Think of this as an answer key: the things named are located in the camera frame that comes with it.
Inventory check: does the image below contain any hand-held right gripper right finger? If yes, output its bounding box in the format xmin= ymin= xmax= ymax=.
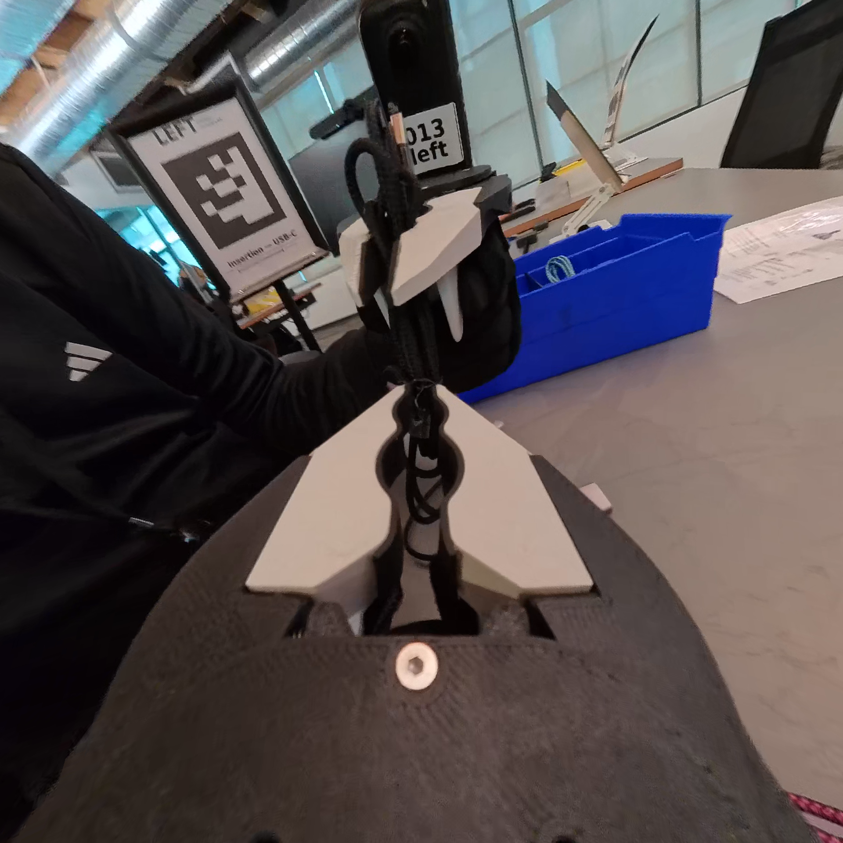
xmin=435 ymin=385 xmax=595 ymax=616

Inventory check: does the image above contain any person's left hand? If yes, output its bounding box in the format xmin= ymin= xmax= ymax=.
xmin=357 ymin=223 xmax=524 ymax=393

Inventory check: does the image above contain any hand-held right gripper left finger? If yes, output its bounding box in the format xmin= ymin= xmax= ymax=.
xmin=244 ymin=385 xmax=404 ymax=619

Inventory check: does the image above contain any framed marker sign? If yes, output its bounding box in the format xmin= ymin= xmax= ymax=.
xmin=108 ymin=82 xmax=330 ymax=302

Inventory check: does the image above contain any black braided usb cable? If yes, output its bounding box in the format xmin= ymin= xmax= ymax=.
xmin=344 ymin=99 xmax=462 ymax=569

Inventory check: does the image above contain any wooden board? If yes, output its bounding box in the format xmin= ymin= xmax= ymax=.
xmin=544 ymin=79 xmax=627 ymax=193

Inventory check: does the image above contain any pink braided usb-c cable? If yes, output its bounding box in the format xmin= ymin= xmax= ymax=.
xmin=787 ymin=792 xmax=843 ymax=843

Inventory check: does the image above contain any black mesh office chair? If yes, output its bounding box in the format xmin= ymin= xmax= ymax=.
xmin=720 ymin=0 xmax=843 ymax=171

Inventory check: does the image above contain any white blue printed leaflet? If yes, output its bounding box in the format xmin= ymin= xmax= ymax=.
xmin=713 ymin=196 xmax=843 ymax=305

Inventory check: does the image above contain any black video bar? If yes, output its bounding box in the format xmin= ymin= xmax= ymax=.
xmin=310 ymin=108 xmax=368 ymax=141

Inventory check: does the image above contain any wood-edged side table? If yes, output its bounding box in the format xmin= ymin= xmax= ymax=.
xmin=501 ymin=157 xmax=686 ymax=239

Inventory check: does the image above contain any white tablet stand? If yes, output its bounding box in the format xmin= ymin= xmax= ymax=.
xmin=560 ymin=148 xmax=649 ymax=241

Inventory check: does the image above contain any person's left forearm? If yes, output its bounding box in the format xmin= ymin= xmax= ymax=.
xmin=263 ymin=326 xmax=396 ymax=462

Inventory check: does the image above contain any blue plastic bin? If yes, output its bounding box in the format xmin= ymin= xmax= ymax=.
xmin=458 ymin=212 xmax=733 ymax=404

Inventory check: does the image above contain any silver ventilation duct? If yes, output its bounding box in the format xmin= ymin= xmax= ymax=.
xmin=13 ymin=0 xmax=231 ymax=155
xmin=242 ymin=0 xmax=370 ymax=94

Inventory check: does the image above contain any large black monitor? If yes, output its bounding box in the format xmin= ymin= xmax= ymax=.
xmin=288 ymin=141 xmax=370 ymax=231

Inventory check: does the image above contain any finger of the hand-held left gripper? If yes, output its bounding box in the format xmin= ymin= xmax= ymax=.
xmin=337 ymin=216 xmax=396 ymax=330
xmin=389 ymin=186 xmax=488 ymax=307

